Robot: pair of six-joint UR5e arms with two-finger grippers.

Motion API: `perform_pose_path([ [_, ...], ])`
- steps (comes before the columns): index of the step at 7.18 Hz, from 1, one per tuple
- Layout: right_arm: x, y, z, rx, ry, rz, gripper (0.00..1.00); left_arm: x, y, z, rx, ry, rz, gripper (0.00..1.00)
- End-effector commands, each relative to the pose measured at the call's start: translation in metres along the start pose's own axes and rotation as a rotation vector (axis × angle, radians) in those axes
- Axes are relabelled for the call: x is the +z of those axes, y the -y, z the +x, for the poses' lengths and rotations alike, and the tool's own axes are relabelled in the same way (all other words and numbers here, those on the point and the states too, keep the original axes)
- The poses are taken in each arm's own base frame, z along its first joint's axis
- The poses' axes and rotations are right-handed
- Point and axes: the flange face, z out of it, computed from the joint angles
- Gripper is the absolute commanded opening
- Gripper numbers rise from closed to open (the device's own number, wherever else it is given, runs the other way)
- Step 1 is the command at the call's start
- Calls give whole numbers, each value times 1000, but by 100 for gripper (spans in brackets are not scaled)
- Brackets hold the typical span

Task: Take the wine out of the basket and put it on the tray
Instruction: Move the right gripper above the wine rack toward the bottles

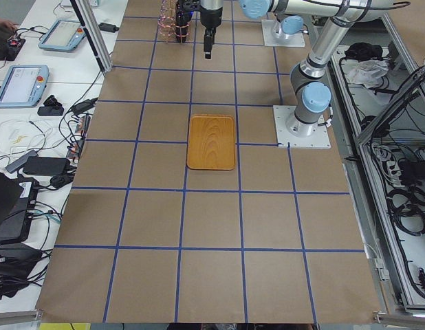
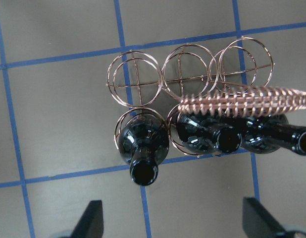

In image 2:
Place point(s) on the dark wine bottle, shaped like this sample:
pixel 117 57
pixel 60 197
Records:
pixel 204 134
pixel 265 135

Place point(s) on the dark wine bottle end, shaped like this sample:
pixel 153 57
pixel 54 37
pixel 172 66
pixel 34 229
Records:
pixel 143 145

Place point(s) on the copper wire wine basket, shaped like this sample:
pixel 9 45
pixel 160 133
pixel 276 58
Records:
pixel 190 84

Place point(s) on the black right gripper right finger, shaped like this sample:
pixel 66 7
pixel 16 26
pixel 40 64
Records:
pixel 257 222

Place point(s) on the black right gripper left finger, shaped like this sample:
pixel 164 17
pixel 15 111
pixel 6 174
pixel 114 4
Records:
pixel 91 224

